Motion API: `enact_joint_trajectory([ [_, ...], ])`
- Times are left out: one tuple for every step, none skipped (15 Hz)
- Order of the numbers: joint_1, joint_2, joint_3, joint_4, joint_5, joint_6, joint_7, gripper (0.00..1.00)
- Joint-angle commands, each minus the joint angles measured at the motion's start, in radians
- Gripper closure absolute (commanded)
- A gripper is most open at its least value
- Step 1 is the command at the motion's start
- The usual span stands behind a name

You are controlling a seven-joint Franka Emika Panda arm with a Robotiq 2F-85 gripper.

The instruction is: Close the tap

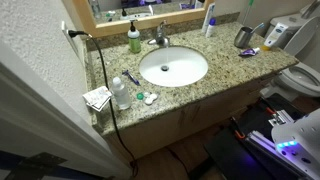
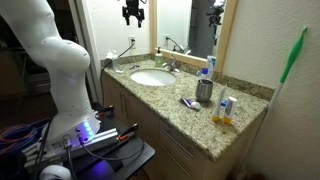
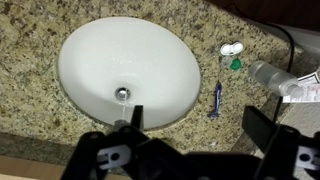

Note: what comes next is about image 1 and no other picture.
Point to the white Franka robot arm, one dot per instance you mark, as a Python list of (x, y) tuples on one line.
[(300, 133)]

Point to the white contact lens case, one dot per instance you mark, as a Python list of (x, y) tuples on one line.
[(150, 99)]

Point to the green lens case cap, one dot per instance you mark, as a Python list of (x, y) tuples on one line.
[(140, 96)]

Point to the metal sink drain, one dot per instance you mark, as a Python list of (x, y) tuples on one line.
[(164, 68)]

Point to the white oval sink basin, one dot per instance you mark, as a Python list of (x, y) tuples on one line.
[(181, 71)]

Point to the clear plastic bottle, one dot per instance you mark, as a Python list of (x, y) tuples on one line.
[(121, 96)]

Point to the light wood vanity cabinet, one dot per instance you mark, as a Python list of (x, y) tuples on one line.
[(166, 130)]

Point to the chrome sink faucet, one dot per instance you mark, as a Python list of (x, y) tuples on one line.
[(161, 38)]

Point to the green soap pump bottle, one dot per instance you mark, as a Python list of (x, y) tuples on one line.
[(135, 41)]

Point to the white paper cards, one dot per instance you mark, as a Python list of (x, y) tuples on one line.
[(98, 96)]

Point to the small white bottle blue cap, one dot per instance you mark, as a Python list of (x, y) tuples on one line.
[(210, 30)]

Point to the tall white blue tube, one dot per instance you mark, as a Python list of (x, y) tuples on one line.
[(207, 18)]

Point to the black orange clamp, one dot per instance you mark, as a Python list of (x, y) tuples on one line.
[(270, 110), (238, 133)]

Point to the black robot cart platform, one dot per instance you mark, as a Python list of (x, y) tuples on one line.
[(226, 156)]

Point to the purple toothpaste tube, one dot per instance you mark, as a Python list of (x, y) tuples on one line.
[(248, 52)]

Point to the grey metal cup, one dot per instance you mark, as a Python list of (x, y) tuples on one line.
[(242, 38)]

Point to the blue toothbrush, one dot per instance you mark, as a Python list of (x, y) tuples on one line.
[(258, 27)]

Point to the white door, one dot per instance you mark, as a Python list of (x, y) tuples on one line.
[(40, 133)]

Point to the white toilet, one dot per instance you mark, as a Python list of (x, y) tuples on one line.
[(300, 80)]

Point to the wooden framed wall mirror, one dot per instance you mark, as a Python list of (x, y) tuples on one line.
[(150, 21)]

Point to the white wall power outlet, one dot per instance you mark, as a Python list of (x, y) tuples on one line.
[(68, 39)]

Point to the long aluminium extrusion rail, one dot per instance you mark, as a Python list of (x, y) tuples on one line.
[(260, 140)]

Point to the short aluminium extrusion bracket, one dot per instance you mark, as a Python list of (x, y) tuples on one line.
[(280, 117)]

